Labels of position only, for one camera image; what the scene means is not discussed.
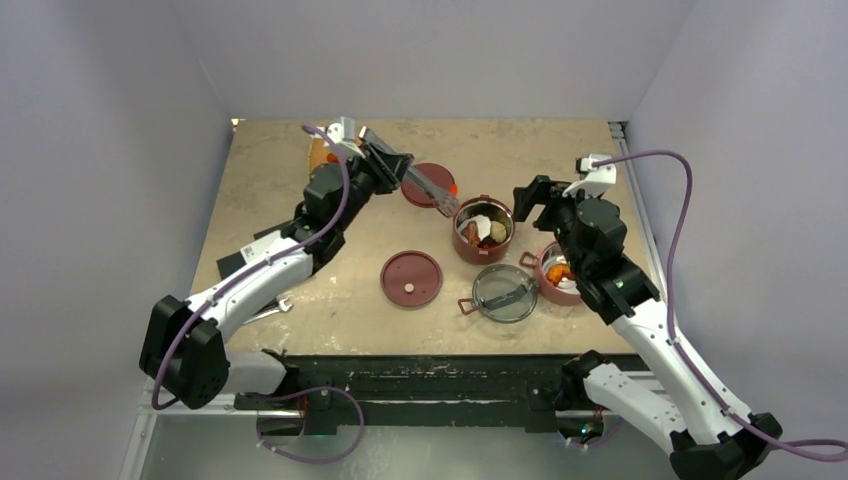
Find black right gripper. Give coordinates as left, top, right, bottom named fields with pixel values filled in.
left=514, top=174, right=605, bottom=275

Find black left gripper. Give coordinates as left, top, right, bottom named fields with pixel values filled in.
left=334, top=142, right=412, bottom=232

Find steel food tongs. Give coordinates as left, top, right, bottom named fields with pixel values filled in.
left=359, top=126, right=459, bottom=217

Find white steamed bun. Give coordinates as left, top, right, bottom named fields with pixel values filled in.
left=488, top=220, right=509, bottom=244

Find orange fried chicken wing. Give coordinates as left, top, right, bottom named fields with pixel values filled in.
left=545, top=263, right=575, bottom=289

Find glass lid with red clasp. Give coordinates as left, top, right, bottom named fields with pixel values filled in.
left=457, top=264, right=539, bottom=324

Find white round rice cracker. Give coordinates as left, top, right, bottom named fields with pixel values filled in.
left=457, top=214, right=492, bottom=240

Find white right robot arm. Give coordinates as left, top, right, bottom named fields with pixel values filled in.
left=513, top=175, right=782, bottom=479

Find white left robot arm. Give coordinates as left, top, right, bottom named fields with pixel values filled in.
left=139, top=142, right=414, bottom=410

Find dark red steel lunch pot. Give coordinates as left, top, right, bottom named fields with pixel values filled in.
left=452, top=195, right=515, bottom=265

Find white small device box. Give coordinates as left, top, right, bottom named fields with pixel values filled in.
left=239, top=236, right=286, bottom=263

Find dark red round lid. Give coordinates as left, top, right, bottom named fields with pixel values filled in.
left=401, top=163, right=456, bottom=208

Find woven bamboo basket tray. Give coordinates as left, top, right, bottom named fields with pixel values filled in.
left=308, top=135, right=338, bottom=176

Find steel wrench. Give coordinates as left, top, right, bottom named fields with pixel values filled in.
left=244, top=298, right=293, bottom=325

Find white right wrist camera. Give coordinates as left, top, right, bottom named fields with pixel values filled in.
left=562, top=153, right=617, bottom=198

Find black network switch box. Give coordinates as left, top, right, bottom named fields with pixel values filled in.
left=217, top=223, right=298, bottom=280

